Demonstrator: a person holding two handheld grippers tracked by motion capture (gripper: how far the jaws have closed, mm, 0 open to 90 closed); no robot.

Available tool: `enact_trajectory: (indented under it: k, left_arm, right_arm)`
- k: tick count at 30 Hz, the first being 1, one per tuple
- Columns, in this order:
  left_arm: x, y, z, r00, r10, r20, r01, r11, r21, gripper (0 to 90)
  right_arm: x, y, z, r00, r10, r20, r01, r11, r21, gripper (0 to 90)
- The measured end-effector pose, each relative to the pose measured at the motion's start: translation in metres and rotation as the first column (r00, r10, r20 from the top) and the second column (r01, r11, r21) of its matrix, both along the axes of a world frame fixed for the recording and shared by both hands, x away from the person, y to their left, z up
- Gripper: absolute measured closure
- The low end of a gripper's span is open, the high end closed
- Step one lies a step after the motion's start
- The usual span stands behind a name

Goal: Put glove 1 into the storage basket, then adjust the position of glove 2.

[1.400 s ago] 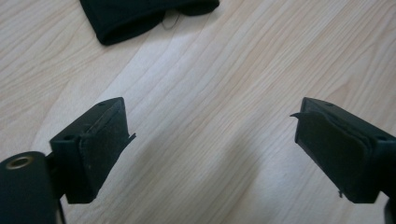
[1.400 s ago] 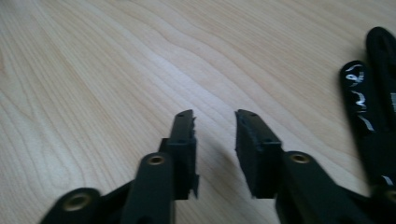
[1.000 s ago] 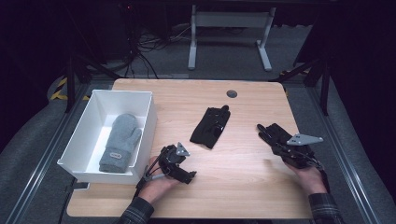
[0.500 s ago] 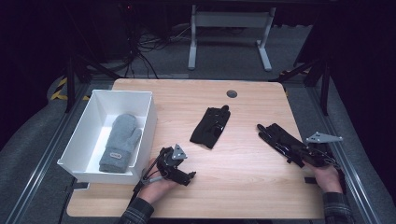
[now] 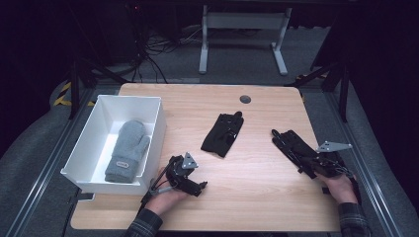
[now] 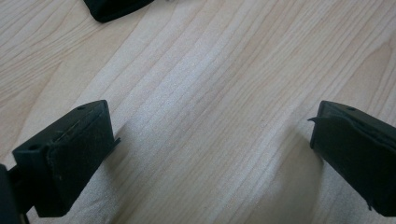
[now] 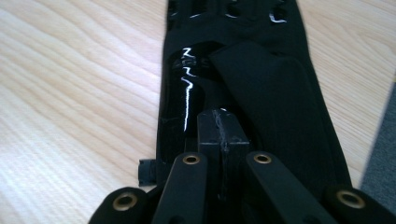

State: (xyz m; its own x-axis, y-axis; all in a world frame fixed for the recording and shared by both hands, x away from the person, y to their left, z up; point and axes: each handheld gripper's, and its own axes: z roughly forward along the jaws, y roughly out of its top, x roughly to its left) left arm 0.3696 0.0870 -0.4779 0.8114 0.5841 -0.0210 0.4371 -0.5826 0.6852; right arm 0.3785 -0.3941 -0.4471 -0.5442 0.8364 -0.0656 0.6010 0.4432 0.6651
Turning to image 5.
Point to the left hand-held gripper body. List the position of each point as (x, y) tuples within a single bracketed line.
[(179, 173)]

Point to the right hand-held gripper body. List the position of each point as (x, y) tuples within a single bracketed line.
[(329, 164)]

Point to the black glove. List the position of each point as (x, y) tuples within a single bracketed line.
[(220, 138), (296, 146)]

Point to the grey knitted mitten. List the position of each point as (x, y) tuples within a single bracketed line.
[(128, 144)]

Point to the white plastic box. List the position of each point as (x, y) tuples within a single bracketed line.
[(131, 108)]

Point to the person's right hand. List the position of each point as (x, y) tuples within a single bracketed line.
[(342, 191)]

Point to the person's left hand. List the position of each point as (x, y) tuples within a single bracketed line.
[(164, 202)]

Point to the black tripod stand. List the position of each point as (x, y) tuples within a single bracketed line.
[(344, 89), (74, 85)]

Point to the yellow black floor tape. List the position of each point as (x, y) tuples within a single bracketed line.
[(62, 98)]

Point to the metal floor rail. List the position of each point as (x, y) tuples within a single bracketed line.
[(362, 164), (49, 168)]

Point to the grey metal desk frame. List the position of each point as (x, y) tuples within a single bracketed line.
[(243, 20)]

